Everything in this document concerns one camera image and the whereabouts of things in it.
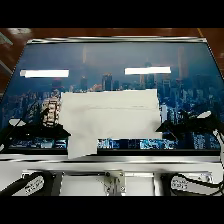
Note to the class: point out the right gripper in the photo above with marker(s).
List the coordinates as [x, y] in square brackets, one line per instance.
[169, 127]

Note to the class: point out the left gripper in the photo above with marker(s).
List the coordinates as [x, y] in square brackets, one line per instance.
[57, 131]

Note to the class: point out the white shirt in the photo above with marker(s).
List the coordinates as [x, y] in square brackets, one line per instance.
[110, 115]

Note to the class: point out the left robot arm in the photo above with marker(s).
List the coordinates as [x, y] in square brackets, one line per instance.
[20, 130]

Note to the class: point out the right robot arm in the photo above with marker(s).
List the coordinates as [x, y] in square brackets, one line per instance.
[203, 125]

